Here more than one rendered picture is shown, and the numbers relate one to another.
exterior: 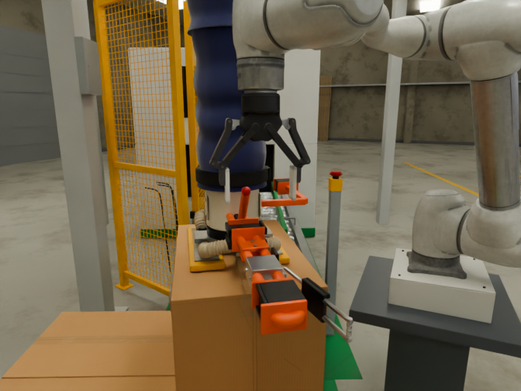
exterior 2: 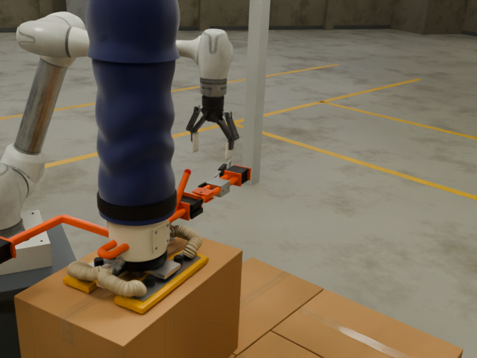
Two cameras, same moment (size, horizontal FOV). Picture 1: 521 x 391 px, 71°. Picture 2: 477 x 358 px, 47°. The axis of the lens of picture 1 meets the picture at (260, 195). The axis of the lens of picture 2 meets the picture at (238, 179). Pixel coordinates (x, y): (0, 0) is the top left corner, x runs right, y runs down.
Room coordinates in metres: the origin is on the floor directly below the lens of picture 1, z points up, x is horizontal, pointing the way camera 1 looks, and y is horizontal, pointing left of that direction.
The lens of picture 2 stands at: (2.08, 1.25, 1.84)
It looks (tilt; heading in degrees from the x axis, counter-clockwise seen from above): 21 degrees down; 220
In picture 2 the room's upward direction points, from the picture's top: 3 degrees clockwise
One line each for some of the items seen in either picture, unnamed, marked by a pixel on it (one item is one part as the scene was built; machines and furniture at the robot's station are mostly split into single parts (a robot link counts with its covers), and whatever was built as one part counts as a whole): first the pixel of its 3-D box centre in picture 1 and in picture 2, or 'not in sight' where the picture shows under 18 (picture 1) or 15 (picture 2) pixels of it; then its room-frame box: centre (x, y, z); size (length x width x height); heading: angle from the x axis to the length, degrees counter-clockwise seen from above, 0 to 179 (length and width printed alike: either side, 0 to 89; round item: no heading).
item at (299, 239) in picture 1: (292, 228); not in sight; (2.67, -0.25, 0.50); 2.31 x 0.05 x 0.19; 1
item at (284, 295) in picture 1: (277, 304); (237, 175); (0.55, -0.03, 1.08); 0.08 x 0.07 x 0.05; 12
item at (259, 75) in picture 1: (260, 77); (213, 87); (0.73, 0.00, 1.45); 0.09 x 0.09 x 0.06
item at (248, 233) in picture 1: (245, 234); (185, 205); (0.89, 0.04, 1.08); 0.10 x 0.08 x 0.06; 102
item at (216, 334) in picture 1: (238, 304); (140, 324); (1.13, 0.07, 0.74); 0.60 x 0.40 x 0.40; 11
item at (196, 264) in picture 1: (204, 241); (165, 273); (1.12, 0.18, 0.97); 0.34 x 0.10 x 0.05; 12
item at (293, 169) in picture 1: (292, 182); (195, 142); (0.74, -0.07, 1.24); 0.03 x 0.01 x 0.07; 11
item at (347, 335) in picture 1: (303, 284); (215, 176); (0.62, -0.08, 1.08); 0.31 x 0.03 x 0.05; 25
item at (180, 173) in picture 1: (143, 160); not in sight; (2.48, 0.80, 1.05); 0.87 x 0.10 x 2.10; 53
